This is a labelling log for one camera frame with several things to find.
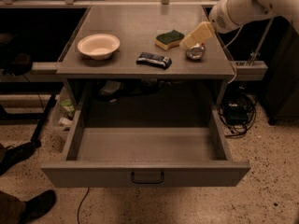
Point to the green and yellow sponge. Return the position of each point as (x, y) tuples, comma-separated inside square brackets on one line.
[(169, 40)]

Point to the grey metal cabinet table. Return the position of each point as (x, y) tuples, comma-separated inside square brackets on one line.
[(136, 26)]

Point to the black drawer handle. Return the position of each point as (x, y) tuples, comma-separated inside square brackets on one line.
[(147, 178)]

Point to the crushed red soda can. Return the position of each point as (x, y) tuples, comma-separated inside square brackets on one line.
[(196, 52)]

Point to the metal tripod pole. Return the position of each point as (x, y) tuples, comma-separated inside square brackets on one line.
[(256, 52)]

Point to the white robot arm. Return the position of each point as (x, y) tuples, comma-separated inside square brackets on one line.
[(288, 9)]

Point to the dark bag on shelf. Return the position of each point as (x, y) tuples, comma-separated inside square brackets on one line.
[(20, 65)]

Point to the dark blue snack packet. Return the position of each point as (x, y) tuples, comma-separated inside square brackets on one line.
[(154, 60)]

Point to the white paper bowl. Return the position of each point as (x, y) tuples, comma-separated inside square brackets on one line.
[(98, 47)]

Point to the black shoe upper left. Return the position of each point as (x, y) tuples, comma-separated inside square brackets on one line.
[(9, 156)]

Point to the open grey top drawer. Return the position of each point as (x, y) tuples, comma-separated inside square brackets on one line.
[(172, 131)]

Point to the black shoe lower left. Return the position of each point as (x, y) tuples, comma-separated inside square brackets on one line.
[(38, 207)]

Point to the black stand leg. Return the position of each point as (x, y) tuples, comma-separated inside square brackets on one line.
[(40, 117)]

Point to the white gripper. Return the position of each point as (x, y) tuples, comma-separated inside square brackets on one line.
[(221, 19)]

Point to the black shoe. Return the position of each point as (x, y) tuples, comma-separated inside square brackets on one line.
[(38, 207), (9, 156)]

